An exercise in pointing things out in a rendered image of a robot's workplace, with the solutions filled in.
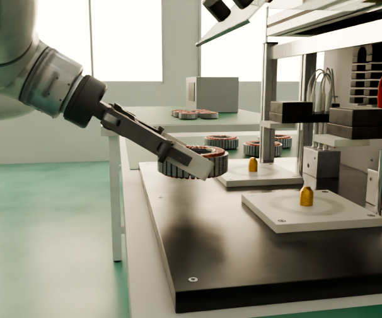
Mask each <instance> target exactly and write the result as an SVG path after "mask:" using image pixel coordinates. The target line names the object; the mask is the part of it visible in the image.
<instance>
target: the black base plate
mask: <svg viewBox="0 0 382 318"><path fill-rule="evenodd" d="M256 160H257V162H258V163H275V164H277V165H279V166H281V167H283V168H285V169H287V170H289V171H291V172H293V173H295V174H297V175H298V168H299V158H298V157H292V158H274V160H262V159H260V158H256ZM139 175H140V178H141V182H142V186H143V189H144V194H145V197H146V201H147V204H148V209H149V213H150V216H151V221H152V224H153V228H154V232H155V236H156V240H157V243H158V247H159V252H160V255H161V260H162V262H163V267H164V270H165V275H166V279H167V282H168V286H169V289H170V294H171V298H172V301H173V306H174V309H175V312H176V313H177V314H178V313H185V312H198V311H205V310H217V309H230V308H237V307H249V306H257V305H270V304H277V303H289V302H302V301H309V300H321V299H329V298H341V297H354V296H361V295H374V294H380V293H382V227H365V228H346V229H336V230H317V231H307V232H288V233H275V232H274V231H273V229H271V228H270V227H269V226H268V225H267V224H266V223H265V222H264V221H263V220H261V219H260V218H259V217H258V216H257V215H256V214H255V213H254V212H253V211H252V210H251V209H250V208H249V207H248V206H247V205H246V204H244V203H243V202H242V201H241V195H242V194H253V193H266V192H292V191H300V190H301V189H302V188H303V187H304V186H310V187H311V189H312V191H319V190H329V191H331V192H333V193H336V194H338V195H339V196H342V197H344V198H346V199H348V200H349V201H352V202H353V203H356V204H358V205H360V206H362V207H363V208H366V209H368V210H370V211H372V212H373V213H375V205H373V204H371V203H369V202H366V191H367V182H368V174H367V173H365V172H362V171H360V170H356V169H354V168H351V167H348V166H345V165H343V164H340V172H339V177H331V178H315V177H313V176H311V175H308V174H306V173H304V172H303V179H304V182H303V184H282V185H253V186H239V187H226V186H225V185H224V184H223V183H222V182H221V181H220V180H219V179H217V178H216V177H215V178H210V179H208V178H207V179H206V181H203V180H201V179H197V178H195V179H191V178H189V179H185V178H184V179H180V178H177V179H176V178H172V177H167V176H165V175H163V174H161V173H160V172H158V162H139ZM381 216H382V209H381Z"/></svg>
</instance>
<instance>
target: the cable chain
mask: <svg viewBox="0 0 382 318"><path fill-rule="evenodd" d="M352 56H353V58H352V63H361V64H364V63H369V62H382V43H378V44H371V45H363V46H359V47H354V50H353V55H352ZM352 71H382V64H366V65H352ZM381 77H382V72H369V73H352V74H351V79H352V80H367V79H381ZM378 86H379V81H351V82H350V87H354V88H378ZM377 94H378V89H351V90H350V95H364V96H377ZM349 102H350V103H353V105H356V106H367V107H378V101H377V98H367V97H350V100H349Z"/></svg>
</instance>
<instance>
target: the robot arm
mask: <svg viewBox="0 0 382 318"><path fill-rule="evenodd" d="M38 4H39V0H0V121H6V120H10V119H15V118H19V117H22V116H24V115H27V114H29V113H31V112H33V111H34V110H37V111H39V112H40V111H41V113H45V114H47V115H49V116H51V117H52V118H53V119H54V118H57V117H58V116H59V115H60V114H61V113H62V114H63V117H64V119H65V120H67V121H69V122H71V123H73V124H75V125H77V126H78V127H80V128H86V127H87V125H88V123H89V122H90V120H91V118H92V116H94V117H96V118H97V119H99V120H101V122H100V123H101V124H102V127H104V128H105V129H107V130H109V131H113V132H115V133H117V134H118V135H120V136H122V137H124V138H127V139H129V140H131V141H133V142H134V143H136V144H138V145H139V146H142V147H143V148H145V149H147V150H148V151H150V152H151V153H154V154H155V155H157V156H158V158H159V160H158V161H159V162H161V163H164V161H165V160H166V161H168V162H170V163H171V164H173V165H175V166H177V167H178V168H180V169H182V170H184V171H186V172H188V173H190V174H192V175H194V176H196V177H197V178H199V179H201V180H203V181H206V179H207V178H208V176H209V174H210V172H211V170H212V169H213V167H214V165H215V164H214V163H213V162H212V161H210V160H208V159H206V158H204V157H203V156H200V155H199V154H197V153H195V152H194V151H192V150H190V149H188V148H186V147H185V146H186V145H187V144H185V143H184V142H182V141H180V140H179V139H177V138H174V137H173V136H171V135H169V134H168V133H166V132H164V128H163V127H161V126H159V128H158V129H157V128H156V127H153V126H150V125H149V124H147V123H145V122H143V121H141V120H139V119H138V118H137V117H136V116H135V115H134V114H133V113H131V112H129V111H127V110H125V108H124V107H123V106H121V105H119V104H117V103H114V104H112V103H108V104H107V103H105V102H102V98H103V96H104V94H105V92H106V90H107V88H108V86H107V84H106V83H104V82H102V81H100V80H98V79H96V78H95V77H93V76H92V75H90V74H88V75H87V74H86V75H85V76H83V75H82V73H83V69H84V67H83V65H82V64H80V63H78V62H76V61H75V60H73V59H71V58H70V57H67V56H66V55H64V54H62V53H61V52H59V51H58V50H57V49H55V48H52V47H50V46H49V45H47V44H46V43H44V42H43V41H42V40H40V39H39V36H38V33H37V31H36V27H37V19H38Z"/></svg>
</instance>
